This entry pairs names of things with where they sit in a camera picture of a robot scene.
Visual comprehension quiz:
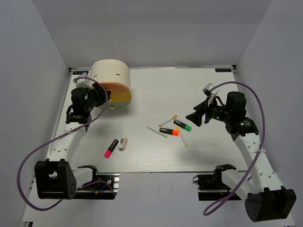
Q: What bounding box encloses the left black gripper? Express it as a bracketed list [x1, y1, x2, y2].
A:
[86, 83, 112, 113]

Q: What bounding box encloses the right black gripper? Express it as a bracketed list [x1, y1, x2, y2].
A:
[186, 96, 232, 127]

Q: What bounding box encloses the orange container drawer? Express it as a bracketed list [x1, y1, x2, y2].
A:
[101, 82, 132, 110]

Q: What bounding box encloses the white marker dark yellow cap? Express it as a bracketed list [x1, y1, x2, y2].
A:
[159, 115, 177, 127]

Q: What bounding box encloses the white acrylic marker yellow cap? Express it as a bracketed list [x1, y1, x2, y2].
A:
[177, 126, 188, 147]

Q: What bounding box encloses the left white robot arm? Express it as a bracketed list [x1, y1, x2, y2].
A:
[35, 83, 111, 200]

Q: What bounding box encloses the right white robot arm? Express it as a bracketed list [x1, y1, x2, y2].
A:
[186, 91, 296, 222]

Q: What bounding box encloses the green cap black highlighter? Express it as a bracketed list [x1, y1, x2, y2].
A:
[173, 119, 192, 132]

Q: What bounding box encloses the cream cylindrical drawer container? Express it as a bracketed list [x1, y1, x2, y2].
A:
[91, 59, 132, 113]

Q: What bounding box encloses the orange cap black highlighter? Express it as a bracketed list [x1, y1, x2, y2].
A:
[159, 128, 179, 136]

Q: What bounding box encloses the left blue table label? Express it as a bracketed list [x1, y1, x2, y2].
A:
[72, 70, 89, 75]

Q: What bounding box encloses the blue table label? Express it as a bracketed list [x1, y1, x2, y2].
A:
[215, 68, 232, 72]
[72, 70, 89, 75]

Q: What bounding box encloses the right blue table label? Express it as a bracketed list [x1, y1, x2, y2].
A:
[215, 68, 232, 72]

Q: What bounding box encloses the pink cap black highlighter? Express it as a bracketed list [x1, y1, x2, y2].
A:
[104, 139, 119, 158]

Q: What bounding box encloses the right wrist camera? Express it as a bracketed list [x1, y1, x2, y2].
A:
[203, 83, 219, 106]

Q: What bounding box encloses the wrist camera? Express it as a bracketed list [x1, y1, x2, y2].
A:
[73, 74, 92, 89]
[203, 83, 219, 106]

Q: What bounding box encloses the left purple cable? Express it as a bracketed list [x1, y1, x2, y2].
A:
[17, 76, 116, 211]

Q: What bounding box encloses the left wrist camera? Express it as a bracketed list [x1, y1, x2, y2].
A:
[73, 74, 92, 89]

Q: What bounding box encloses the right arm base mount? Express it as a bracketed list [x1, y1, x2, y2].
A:
[192, 164, 239, 201]

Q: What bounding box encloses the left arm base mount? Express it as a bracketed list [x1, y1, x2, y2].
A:
[73, 165, 120, 200]

